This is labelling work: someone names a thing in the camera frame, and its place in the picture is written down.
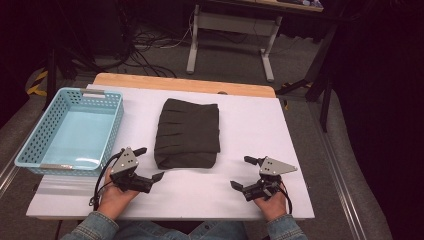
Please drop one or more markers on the person's right hand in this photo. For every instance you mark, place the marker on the person's right hand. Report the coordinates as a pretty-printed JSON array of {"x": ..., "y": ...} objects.
[{"x": 274, "y": 206}]

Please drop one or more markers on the light blue plastic basket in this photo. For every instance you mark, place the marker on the light blue plastic basket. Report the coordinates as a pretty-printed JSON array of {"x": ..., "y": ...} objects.
[{"x": 76, "y": 133}]

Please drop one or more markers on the black angled stand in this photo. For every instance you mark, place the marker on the black angled stand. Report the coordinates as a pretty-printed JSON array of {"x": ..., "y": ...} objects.
[{"x": 325, "y": 110}]

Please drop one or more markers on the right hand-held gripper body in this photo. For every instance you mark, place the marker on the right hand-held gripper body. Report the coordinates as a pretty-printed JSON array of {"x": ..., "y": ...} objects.
[{"x": 275, "y": 167}]

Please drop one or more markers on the metal floor rail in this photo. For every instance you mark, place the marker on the metal floor rail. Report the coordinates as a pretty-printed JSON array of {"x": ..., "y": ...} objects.
[
  {"x": 346, "y": 193},
  {"x": 8, "y": 175}
]

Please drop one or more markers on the white-framed desk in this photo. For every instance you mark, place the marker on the white-framed desk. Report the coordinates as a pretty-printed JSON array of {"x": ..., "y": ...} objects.
[{"x": 233, "y": 23}]

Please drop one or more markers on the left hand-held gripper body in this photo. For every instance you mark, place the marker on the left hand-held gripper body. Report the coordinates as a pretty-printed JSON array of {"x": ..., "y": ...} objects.
[{"x": 125, "y": 162}]

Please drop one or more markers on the black tripod stand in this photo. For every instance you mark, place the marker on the black tripod stand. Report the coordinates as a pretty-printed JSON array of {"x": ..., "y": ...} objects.
[{"x": 51, "y": 80}]

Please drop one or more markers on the yellow black hazard tape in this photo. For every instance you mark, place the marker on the yellow black hazard tape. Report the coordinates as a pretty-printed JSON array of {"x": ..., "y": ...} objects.
[{"x": 37, "y": 81}]

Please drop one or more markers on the person's legs in jeans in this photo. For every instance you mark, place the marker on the person's legs in jeans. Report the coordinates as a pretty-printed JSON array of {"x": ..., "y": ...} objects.
[{"x": 186, "y": 232}]

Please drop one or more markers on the dark cloth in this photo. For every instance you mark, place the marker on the dark cloth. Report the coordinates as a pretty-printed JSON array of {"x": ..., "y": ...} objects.
[{"x": 188, "y": 133}]

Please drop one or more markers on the white table mat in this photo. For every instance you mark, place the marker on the white table mat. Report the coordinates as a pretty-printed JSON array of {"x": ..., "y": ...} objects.
[{"x": 253, "y": 133}]

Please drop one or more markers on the person's left hand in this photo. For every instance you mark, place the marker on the person's left hand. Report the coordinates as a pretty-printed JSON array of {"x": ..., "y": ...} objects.
[{"x": 114, "y": 199}]

